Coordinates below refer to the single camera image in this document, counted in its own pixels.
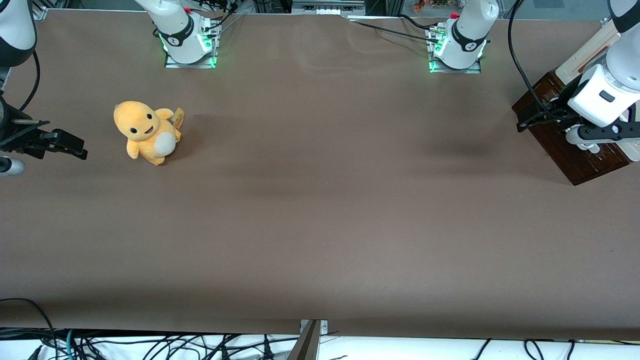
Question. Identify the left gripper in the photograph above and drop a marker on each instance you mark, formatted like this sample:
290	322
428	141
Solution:
558	111

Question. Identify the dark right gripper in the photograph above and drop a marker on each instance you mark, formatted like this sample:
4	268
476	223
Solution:
11	134

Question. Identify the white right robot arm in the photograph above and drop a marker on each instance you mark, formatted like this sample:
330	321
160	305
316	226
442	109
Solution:
175	30

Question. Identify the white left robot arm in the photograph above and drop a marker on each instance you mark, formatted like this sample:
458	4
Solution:
470	30

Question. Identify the brown wooden drawer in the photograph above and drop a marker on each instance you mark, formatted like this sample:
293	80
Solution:
570	165

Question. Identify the white drawer cabinet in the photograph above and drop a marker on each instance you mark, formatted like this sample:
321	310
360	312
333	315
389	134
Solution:
595	46

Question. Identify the orange plush toy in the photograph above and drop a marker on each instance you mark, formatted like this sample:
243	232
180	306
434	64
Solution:
147	135

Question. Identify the brown table cover sheet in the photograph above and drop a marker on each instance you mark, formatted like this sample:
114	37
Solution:
320	200

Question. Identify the grey background device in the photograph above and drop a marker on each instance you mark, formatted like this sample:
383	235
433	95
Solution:
327	7

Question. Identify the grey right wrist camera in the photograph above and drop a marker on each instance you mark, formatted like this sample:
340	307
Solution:
10	166

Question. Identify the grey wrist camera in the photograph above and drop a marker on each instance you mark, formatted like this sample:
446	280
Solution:
10	166
600	132

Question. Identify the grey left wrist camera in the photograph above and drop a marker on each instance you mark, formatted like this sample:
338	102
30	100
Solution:
600	132

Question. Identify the aluminium frame post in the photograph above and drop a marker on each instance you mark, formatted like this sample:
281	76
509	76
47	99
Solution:
39	10

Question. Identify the silver metal bracket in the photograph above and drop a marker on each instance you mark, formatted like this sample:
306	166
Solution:
324	326

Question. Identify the dark metal post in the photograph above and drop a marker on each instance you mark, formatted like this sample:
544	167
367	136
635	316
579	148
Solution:
306	345

